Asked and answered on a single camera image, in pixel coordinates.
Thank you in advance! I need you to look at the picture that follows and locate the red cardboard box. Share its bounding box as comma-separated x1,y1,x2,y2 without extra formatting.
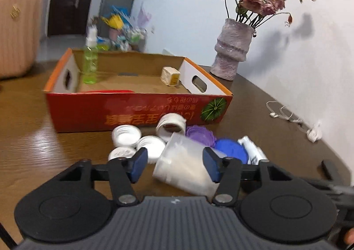
44,49,233,133

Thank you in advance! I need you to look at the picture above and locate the translucent white plastic jar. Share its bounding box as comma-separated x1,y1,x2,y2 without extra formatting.
153,133,218,198

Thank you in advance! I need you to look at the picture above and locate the black phone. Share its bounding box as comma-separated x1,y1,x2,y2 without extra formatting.
321,160,343,184

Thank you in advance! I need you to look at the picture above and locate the white small spray bottle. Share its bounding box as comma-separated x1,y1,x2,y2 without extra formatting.
238,136,269,165

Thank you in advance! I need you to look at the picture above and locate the white ring tape roll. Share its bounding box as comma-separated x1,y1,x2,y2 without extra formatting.
155,113,187,142

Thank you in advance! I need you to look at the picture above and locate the small yellow beige box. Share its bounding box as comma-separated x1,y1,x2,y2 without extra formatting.
160,67,180,87

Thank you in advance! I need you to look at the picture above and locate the white earphone cable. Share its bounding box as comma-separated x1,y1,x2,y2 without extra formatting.
266,100,323,143

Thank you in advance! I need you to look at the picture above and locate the yellow blue toy clutter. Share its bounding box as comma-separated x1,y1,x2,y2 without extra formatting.
91,6,147,52

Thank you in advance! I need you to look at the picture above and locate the pink textured vase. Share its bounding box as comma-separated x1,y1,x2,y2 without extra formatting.
210,19,254,81

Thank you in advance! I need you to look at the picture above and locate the person's hand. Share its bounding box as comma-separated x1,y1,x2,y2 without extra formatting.
344,228,354,245

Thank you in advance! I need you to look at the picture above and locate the white jar lid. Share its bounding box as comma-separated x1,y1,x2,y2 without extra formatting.
136,136,165,164
108,146,136,161
112,125,142,148

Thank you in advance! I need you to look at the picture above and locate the purple ridged lid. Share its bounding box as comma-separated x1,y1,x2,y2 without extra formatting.
185,125,216,148

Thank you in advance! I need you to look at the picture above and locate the pink ribbed suitcase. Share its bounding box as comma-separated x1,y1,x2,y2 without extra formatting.
0,0,42,79

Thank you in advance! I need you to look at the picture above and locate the green spray bottle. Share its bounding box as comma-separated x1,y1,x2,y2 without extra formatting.
83,25,98,84

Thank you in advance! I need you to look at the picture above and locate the blue flat round lid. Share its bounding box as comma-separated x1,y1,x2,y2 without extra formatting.
215,138,249,164

